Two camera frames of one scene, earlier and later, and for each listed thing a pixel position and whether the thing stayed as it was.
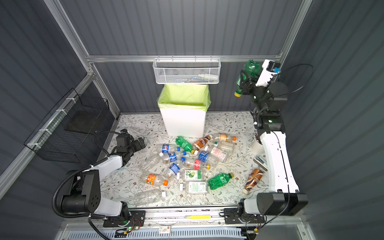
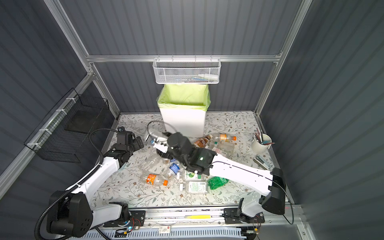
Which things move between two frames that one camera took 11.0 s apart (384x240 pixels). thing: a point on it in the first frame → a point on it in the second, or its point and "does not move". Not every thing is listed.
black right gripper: (248, 84) → (164, 154)
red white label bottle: (217, 153) does not move
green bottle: (218, 181) does not move
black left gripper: (135, 143) does not move
